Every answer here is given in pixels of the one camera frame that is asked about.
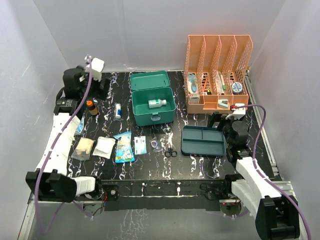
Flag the brown bottle orange cap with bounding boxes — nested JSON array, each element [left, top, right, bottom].
[[86, 100, 99, 116]]

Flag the small white blue bottle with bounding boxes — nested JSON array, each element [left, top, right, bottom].
[[114, 103, 122, 120]]

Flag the clear bag blue items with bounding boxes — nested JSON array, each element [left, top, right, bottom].
[[74, 115, 85, 136]]

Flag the green medicine kit box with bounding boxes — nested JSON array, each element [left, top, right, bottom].
[[130, 71, 176, 127]]

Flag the white green medicine bottle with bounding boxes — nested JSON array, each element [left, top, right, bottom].
[[148, 99, 167, 109]]

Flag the blue cotton swab bag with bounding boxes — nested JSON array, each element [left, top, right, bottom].
[[113, 131, 135, 164]]

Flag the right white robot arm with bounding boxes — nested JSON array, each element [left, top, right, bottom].
[[207, 112, 300, 240]]

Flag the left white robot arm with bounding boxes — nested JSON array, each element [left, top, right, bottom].
[[25, 63, 108, 203]]

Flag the teal white small box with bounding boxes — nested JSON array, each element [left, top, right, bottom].
[[217, 99, 229, 109]]

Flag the blue divided tray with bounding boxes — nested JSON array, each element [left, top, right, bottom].
[[181, 125, 226, 157]]

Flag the small white red box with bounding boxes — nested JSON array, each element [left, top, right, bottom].
[[188, 93, 200, 104]]

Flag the white tube in organizer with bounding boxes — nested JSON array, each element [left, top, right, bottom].
[[215, 71, 226, 95]]

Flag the round blue white tin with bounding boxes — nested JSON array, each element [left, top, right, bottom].
[[231, 81, 244, 95]]

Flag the red pencil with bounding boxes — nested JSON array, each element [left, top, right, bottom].
[[202, 75, 209, 92]]

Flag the blue brush blister pack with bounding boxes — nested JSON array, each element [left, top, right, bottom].
[[187, 73, 199, 94]]

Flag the orange file organizer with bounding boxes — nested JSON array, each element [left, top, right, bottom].
[[183, 35, 253, 114]]

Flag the white gauze packet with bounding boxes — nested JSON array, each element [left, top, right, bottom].
[[92, 136, 116, 159]]

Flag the clear bag with rubber bands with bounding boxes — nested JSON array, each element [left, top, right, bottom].
[[150, 136, 162, 152]]

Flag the beige bandage pack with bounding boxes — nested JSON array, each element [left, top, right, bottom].
[[71, 137, 95, 161]]

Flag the white blue bandage box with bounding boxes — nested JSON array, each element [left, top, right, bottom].
[[134, 136, 147, 155]]

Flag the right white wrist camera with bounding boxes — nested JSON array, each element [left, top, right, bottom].
[[225, 103, 246, 120]]

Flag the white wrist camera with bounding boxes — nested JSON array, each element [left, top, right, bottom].
[[84, 56, 105, 79], [225, 103, 246, 120]]

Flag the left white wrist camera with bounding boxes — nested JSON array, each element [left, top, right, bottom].
[[84, 56, 105, 79]]

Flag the black handled scissors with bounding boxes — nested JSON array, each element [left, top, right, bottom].
[[164, 142, 178, 158]]

